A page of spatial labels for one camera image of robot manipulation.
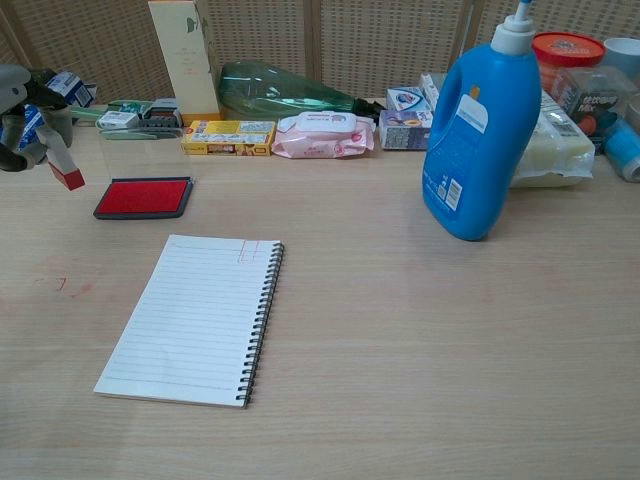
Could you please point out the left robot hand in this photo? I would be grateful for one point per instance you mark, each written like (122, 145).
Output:
(20, 90)

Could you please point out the small red stamp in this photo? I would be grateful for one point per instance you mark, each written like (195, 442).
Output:
(70, 177)

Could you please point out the white spiral notebook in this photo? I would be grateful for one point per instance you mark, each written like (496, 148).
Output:
(195, 320)

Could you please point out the blue toothpaste box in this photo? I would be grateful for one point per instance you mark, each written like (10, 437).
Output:
(75, 87)

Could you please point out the green plastic tray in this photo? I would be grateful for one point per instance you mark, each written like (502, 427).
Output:
(87, 114)

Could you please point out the small white box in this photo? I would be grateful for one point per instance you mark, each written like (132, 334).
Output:
(116, 120)

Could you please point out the small green box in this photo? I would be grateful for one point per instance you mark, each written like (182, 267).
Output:
(132, 105)

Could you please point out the red ink pad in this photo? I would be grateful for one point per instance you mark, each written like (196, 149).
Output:
(145, 197)

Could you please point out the tall yellow carton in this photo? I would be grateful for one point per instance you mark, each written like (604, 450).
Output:
(182, 55)

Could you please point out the flat yellow box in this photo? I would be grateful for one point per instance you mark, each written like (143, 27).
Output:
(227, 137)

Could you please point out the green plastic spray bottle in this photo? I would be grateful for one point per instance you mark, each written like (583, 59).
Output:
(280, 90)

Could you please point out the pink wet wipes pack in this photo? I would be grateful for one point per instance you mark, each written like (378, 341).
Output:
(325, 135)

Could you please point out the wooden perforated folding screen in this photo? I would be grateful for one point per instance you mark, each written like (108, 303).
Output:
(390, 40)

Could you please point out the small purple box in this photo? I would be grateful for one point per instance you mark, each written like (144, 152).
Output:
(402, 131)

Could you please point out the white blue soap box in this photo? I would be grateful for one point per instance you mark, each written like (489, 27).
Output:
(407, 99)

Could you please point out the pastel tissue multipack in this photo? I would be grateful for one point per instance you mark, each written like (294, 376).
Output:
(429, 90)

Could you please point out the blue detergent bottle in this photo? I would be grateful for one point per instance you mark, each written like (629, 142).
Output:
(480, 150)

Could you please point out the long white sponge package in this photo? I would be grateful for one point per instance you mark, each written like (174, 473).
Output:
(555, 150)

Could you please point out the orange lid snack jar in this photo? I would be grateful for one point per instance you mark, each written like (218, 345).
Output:
(567, 50)

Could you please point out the clear plastic snack box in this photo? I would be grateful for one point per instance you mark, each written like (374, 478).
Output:
(595, 100)

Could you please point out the light blue mug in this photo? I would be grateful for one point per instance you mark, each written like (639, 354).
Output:
(625, 55)

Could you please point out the blue cylindrical tube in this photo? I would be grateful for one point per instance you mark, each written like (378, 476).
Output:
(625, 150)

